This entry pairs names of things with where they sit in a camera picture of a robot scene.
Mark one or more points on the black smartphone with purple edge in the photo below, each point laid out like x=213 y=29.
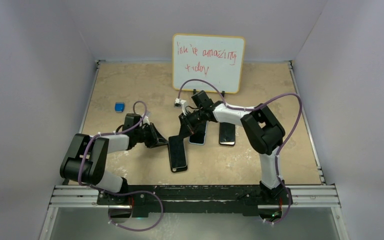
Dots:
x=227 y=134

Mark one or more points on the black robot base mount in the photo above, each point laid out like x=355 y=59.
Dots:
x=247 y=200

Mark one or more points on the aluminium frame rail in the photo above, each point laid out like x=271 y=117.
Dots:
x=314 y=196

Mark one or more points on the yellow framed whiteboard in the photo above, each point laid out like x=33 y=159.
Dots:
x=216 y=59

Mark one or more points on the small blue eraser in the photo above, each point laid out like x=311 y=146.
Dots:
x=119 y=107

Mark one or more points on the black phone case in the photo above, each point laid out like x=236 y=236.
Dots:
x=178 y=169

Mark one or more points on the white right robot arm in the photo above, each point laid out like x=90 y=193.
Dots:
x=263 y=131

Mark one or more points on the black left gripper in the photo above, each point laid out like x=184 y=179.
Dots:
x=156 y=139

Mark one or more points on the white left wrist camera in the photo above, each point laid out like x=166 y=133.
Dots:
x=146 y=120

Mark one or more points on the light blue phone case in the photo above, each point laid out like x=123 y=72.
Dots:
x=199 y=137

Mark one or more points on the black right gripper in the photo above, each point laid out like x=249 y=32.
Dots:
x=186 y=128

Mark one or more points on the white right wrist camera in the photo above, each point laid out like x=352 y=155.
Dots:
x=181 y=104

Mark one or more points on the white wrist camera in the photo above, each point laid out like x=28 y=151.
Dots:
x=181 y=104
x=146 y=120

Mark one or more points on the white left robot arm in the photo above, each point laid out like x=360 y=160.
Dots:
x=86 y=157

